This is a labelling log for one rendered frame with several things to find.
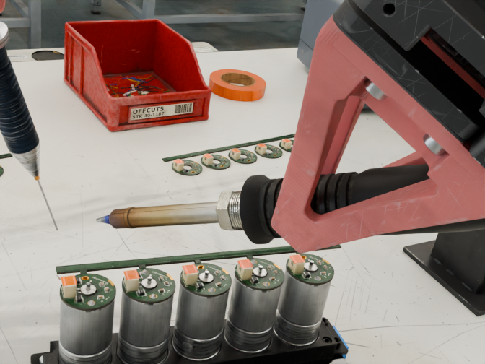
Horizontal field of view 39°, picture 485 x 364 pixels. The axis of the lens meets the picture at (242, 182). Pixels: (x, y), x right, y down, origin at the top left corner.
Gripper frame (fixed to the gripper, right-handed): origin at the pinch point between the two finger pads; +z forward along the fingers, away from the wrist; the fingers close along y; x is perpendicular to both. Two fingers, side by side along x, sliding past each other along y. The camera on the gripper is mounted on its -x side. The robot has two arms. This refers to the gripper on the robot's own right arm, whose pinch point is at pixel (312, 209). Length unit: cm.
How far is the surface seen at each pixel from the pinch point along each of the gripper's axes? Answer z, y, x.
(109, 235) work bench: 20.4, -12.4, -7.3
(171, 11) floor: 157, -294, -107
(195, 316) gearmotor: 11.1, -3.5, 0.0
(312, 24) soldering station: 16, -54, -11
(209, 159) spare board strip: 19.4, -25.5, -7.1
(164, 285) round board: 10.6, -3.0, -2.1
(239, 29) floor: 139, -294, -72
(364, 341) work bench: 12.0, -12.5, 8.5
